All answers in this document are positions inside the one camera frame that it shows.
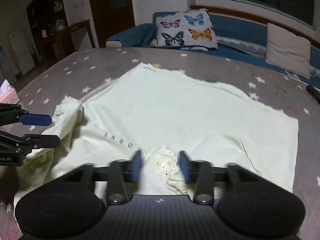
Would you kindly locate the grey star tablecloth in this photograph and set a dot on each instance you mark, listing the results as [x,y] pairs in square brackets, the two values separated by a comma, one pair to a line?
[83,71]

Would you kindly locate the beige plain pillow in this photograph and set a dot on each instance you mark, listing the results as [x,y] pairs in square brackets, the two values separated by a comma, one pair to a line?
[288,51]

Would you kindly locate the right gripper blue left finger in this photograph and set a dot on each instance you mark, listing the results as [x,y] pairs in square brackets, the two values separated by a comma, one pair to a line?
[119,174]

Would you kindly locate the pale green t-shirt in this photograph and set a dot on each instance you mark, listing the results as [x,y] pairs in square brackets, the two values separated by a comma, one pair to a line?
[162,112]

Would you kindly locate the pink tissue box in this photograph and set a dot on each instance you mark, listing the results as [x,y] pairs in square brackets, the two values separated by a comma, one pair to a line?
[8,93]

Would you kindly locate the black remote bar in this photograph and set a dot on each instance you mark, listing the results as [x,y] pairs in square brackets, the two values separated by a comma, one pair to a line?
[314,92]

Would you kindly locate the blue sofa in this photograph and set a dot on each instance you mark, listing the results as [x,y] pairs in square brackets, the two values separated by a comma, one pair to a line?
[237,39]

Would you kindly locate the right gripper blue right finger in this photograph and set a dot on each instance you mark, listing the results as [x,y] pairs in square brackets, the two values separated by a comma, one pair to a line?
[200,174]

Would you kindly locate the white refrigerator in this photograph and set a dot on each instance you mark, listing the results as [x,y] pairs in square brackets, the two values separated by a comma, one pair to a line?
[22,52]

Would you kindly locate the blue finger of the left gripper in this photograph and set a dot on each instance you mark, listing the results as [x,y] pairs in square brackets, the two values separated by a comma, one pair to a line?
[35,119]
[38,141]

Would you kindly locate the dark wooden door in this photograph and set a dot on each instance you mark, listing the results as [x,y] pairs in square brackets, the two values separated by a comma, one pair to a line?
[111,17]

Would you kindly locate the dark display shelf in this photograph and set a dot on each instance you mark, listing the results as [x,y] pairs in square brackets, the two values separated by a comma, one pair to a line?
[45,18]

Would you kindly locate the dark wooden side table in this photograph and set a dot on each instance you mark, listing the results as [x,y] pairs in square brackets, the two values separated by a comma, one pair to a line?
[57,46]

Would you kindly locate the butterfly print pillow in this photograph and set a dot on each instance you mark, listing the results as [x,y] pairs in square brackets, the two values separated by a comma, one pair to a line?
[186,30]

